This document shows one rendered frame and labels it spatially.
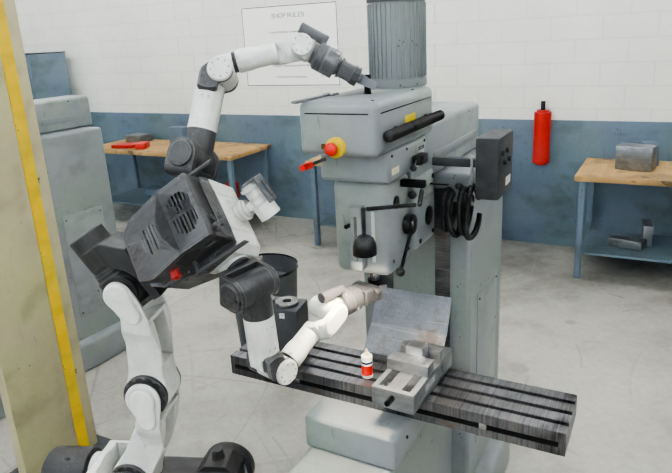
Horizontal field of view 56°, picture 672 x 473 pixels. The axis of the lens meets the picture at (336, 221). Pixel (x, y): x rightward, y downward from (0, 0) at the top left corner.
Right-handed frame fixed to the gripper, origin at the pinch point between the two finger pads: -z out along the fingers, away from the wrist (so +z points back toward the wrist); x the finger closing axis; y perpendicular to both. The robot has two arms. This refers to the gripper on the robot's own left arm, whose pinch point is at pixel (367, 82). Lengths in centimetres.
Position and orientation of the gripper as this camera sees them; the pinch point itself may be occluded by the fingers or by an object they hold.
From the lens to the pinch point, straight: 202.7
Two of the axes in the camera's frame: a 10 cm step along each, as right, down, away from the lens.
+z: -8.9, -4.5, -1.0
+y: 4.6, -8.4, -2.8
